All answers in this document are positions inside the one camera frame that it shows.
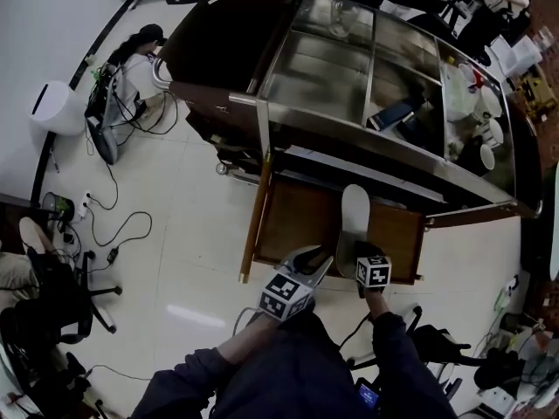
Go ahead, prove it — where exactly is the person's dark clothing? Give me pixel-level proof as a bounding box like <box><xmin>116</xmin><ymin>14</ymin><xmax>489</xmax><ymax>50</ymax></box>
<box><xmin>209</xmin><ymin>310</ymin><xmax>388</xmax><ymax>419</ymax></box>

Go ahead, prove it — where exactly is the black floor cable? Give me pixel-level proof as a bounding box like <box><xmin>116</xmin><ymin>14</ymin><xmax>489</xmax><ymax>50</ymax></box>
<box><xmin>82</xmin><ymin>163</ymin><xmax>154</xmax><ymax>249</ymax></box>

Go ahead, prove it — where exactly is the black swivel chair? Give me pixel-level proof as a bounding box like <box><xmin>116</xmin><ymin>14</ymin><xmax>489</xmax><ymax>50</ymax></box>
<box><xmin>405</xmin><ymin>306</ymin><xmax>486</xmax><ymax>392</ymax></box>

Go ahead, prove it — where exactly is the black office chair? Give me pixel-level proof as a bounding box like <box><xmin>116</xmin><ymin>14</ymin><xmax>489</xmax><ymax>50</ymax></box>
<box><xmin>0</xmin><ymin>246</ymin><xmax>123</xmax><ymax>348</ymax></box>

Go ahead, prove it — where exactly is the white cup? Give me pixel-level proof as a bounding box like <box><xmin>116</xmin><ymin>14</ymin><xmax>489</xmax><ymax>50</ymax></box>
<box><xmin>479</xmin><ymin>144</ymin><xmax>497</xmax><ymax>172</ymax></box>
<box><xmin>480</xmin><ymin>118</ymin><xmax>506</xmax><ymax>148</ymax></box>
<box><xmin>473</xmin><ymin>84</ymin><xmax>502</xmax><ymax>120</ymax></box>

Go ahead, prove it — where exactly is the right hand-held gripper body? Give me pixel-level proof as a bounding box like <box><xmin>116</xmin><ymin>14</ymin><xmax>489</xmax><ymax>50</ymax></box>
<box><xmin>351</xmin><ymin>240</ymin><xmax>392</xmax><ymax>299</ymax></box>

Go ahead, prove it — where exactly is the brown wooden surface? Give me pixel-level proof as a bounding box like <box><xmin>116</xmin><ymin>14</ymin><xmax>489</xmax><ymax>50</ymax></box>
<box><xmin>252</xmin><ymin>175</ymin><xmax>427</xmax><ymax>285</ymax></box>

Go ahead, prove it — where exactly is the dark blue box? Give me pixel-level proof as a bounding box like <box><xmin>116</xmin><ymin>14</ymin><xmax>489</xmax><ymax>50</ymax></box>
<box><xmin>366</xmin><ymin>98</ymin><xmax>420</xmax><ymax>133</ymax></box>

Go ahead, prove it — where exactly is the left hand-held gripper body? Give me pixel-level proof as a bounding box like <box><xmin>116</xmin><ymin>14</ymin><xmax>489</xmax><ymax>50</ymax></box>
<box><xmin>258</xmin><ymin>252</ymin><xmax>325</xmax><ymax>322</ymax></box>

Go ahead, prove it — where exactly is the white slipper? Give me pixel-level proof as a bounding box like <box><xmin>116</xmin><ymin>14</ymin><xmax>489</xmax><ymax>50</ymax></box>
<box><xmin>335</xmin><ymin>183</ymin><xmax>372</xmax><ymax>278</ymax></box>

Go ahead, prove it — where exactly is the white power strip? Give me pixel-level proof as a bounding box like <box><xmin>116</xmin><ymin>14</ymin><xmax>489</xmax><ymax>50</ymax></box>
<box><xmin>76</xmin><ymin>189</ymin><xmax>95</xmax><ymax>223</ymax></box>

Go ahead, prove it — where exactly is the white storage box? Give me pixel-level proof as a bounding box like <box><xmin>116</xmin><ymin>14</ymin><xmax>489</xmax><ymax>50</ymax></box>
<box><xmin>491</xmin><ymin>35</ymin><xmax>545</xmax><ymax>78</ymax></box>

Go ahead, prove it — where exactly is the yellow toy vehicle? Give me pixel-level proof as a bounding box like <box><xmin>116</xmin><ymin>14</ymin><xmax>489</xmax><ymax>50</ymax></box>
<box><xmin>517</xmin><ymin>67</ymin><xmax>559</xmax><ymax>120</ymax></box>

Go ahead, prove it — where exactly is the blue lit screen device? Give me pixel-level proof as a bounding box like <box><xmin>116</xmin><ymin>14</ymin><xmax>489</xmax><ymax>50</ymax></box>
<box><xmin>355</xmin><ymin>380</ymin><xmax>381</xmax><ymax>414</ymax></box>

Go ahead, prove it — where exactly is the white cylindrical appliance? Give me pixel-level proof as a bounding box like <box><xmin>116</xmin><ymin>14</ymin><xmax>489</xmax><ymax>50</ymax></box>
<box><xmin>28</xmin><ymin>79</ymin><xmax>86</xmax><ymax>137</ymax></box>

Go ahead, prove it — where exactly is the person's left forearm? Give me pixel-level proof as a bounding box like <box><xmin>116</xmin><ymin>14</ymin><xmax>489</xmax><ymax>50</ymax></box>
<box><xmin>130</xmin><ymin>313</ymin><xmax>284</xmax><ymax>419</ymax></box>

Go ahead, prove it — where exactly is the person's right forearm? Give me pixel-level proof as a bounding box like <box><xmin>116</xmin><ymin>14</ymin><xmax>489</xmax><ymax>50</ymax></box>
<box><xmin>360</xmin><ymin>288</ymin><xmax>447</xmax><ymax>419</ymax></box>

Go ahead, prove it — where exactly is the wire mesh wastebasket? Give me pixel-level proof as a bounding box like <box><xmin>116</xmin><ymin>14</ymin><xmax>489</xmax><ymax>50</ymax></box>
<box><xmin>41</xmin><ymin>191</ymin><xmax>75</xmax><ymax>223</ymax></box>

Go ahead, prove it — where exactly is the metal and wood shelf cart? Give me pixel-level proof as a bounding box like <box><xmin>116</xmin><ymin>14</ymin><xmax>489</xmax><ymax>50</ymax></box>
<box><xmin>151</xmin><ymin>0</ymin><xmax>545</xmax><ymax>285</ymax></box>

